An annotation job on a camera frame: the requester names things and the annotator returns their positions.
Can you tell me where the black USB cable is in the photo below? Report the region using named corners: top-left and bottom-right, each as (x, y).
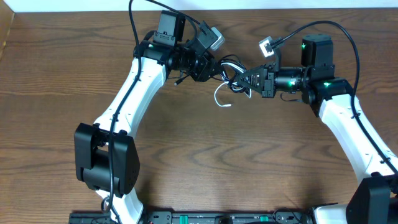
top-left (217, 54), bottom-right (252, 96)

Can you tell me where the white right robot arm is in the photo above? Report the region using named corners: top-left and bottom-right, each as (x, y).
top-left (235, 34), bottom-right (397, 223)

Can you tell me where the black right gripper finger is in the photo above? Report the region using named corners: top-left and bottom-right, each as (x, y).
top-left (237, 65), bottom-right (264, 82)
top-left (234, 74), bottom-right (264, 93)

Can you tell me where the white USB cable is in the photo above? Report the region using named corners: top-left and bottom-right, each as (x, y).
top-left (213, 61), bottom-right (252, 108)

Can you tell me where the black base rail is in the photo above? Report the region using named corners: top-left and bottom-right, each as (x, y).
top-left (68, 210), bottom-right (315, 224)

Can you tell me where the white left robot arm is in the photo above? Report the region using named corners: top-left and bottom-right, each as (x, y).
top-left (74, 11), bottom-right (224, 223)

